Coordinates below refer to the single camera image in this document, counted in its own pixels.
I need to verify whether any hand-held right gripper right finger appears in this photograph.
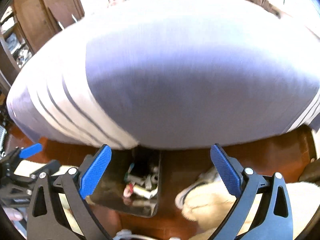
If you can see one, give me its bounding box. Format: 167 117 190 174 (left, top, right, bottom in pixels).
209 143 293 240

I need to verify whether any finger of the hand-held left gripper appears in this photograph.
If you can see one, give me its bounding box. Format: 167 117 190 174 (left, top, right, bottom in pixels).
0 143 43 170
12 159 62 183

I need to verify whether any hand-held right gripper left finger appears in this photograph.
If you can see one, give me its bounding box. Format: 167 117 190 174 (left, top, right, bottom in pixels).
26 144 113 240

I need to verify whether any pile of discarded wrappers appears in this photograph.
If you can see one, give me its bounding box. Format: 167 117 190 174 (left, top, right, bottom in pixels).
122 162 160 200

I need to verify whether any black bin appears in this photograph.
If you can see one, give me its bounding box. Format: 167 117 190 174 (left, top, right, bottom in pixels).
89 147 163 218

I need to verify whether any person's left hand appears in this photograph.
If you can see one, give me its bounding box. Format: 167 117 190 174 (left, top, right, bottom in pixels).
5 201 27 222

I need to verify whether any white radiator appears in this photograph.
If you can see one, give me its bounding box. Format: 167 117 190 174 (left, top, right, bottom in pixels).
0 125 7 153

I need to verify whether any white shoe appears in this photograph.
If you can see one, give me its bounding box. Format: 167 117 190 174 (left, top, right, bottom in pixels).
175 166 223 209

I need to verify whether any purple white striped bedspread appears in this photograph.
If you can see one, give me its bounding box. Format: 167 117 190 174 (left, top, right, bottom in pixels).
6 0 320 150

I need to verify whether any wooden wardrobe shelf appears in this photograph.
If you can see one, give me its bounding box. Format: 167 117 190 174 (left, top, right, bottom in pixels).
0 0 85 80

